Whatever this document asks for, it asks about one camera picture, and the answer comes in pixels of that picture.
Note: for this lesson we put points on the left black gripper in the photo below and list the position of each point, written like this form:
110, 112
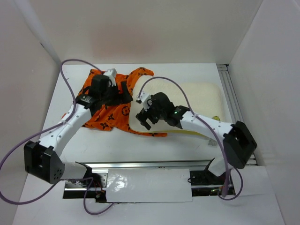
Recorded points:
124, 98

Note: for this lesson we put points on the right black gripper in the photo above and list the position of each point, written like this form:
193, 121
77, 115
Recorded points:
143, 116

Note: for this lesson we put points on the orange patterned pillowcase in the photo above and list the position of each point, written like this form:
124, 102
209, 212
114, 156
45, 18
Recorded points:
108, 117

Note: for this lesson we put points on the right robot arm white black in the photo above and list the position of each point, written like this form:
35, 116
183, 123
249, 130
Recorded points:
212, 129

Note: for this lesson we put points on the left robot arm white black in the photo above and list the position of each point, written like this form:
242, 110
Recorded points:
42, 158

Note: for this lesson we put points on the white cover plate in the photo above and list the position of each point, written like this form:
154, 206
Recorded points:
148, 186

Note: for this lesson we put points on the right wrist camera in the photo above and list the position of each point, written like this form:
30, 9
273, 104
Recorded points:
144, 99

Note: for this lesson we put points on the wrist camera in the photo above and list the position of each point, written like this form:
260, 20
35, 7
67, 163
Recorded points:
110, 75
144, 99

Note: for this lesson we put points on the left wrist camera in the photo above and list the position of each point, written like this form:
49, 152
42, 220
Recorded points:
110, 75

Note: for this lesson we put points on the aluminium side rail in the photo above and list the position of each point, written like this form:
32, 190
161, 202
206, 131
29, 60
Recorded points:
232, 100

